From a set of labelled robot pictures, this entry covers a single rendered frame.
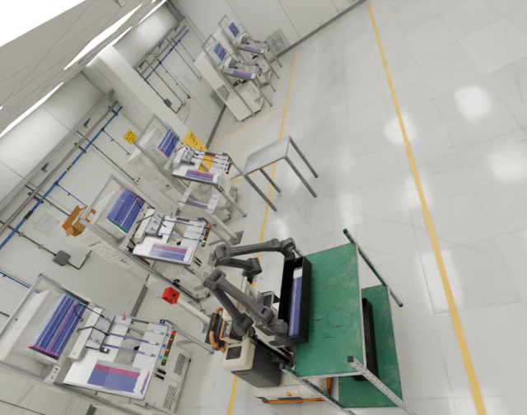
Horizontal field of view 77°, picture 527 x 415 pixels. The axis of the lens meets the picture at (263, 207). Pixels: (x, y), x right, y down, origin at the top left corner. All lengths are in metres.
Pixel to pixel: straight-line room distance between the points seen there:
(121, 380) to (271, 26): 9.43
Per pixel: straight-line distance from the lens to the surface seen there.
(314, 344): 2.23
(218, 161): 5.42
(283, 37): 10.83
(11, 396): 5.18
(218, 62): 8.11
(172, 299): 4.02
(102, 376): 3.68
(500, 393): 2.87
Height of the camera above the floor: 2.74
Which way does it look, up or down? 32 degrees down
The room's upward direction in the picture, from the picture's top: 42 degrees counter-clockwise
